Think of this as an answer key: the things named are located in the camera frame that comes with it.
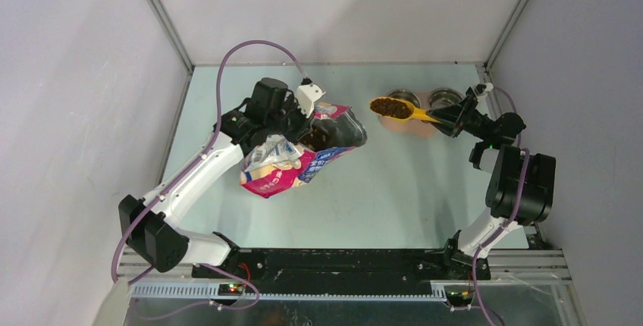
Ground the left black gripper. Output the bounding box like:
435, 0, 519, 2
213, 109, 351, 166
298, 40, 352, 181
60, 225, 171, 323
266, 95, 315, 146

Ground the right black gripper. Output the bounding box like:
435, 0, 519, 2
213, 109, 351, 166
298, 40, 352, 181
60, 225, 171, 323
424, 95, 494, 143

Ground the pink double bowl stand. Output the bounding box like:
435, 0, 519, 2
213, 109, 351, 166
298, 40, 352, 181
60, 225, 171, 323
378, 92, 438, 139

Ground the yellow plastic scoop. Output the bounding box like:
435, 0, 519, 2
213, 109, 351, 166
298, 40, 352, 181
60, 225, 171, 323
369, 96, 440, 123

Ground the colourful pet food bag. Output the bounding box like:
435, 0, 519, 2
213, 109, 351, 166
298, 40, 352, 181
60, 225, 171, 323
240, 102, 367, 199

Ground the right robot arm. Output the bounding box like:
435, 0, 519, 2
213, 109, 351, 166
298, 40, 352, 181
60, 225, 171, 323
428, 95, 556, 279

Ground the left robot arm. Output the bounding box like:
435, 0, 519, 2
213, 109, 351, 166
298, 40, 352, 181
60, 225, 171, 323
118, 77, 325, 278

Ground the brown pet food kibble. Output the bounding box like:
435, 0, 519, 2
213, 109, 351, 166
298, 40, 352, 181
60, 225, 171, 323
369, 97, 413, 120

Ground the right steel bowl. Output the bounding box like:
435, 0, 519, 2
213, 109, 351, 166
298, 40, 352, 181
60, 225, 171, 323
427, 88, 464, 110

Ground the steel bowl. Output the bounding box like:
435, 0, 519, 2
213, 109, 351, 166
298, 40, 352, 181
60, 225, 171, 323
387, 89, 422, 108
427, 88, 464, 110

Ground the left steel bowl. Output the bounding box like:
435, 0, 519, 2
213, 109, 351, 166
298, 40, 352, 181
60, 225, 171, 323
387, 89, 422, 108

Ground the right electronics board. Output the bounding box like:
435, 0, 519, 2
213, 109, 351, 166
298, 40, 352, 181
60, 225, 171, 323
444, 290, 475, 312

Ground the electronics board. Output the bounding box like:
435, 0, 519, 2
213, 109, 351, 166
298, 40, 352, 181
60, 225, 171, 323
217, 283, 245, 297
444, 290, 475, 312

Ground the left electronics board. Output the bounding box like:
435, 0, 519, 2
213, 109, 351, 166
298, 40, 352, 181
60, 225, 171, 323
217, 283, 245, 297

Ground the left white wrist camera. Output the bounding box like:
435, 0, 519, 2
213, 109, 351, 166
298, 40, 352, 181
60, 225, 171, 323
294, 77, 325, 118

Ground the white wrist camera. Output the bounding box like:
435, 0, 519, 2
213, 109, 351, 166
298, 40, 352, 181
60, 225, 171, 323
294, 77, 325, 118
473, 83, 494, 101

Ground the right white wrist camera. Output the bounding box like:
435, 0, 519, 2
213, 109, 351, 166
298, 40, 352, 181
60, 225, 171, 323
473, 83, 494, 101

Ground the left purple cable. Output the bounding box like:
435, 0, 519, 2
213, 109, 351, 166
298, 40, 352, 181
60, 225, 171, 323
110, 39, 309, 322

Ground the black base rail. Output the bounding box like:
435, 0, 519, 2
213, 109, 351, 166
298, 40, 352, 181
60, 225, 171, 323
219, 248, 491, 296

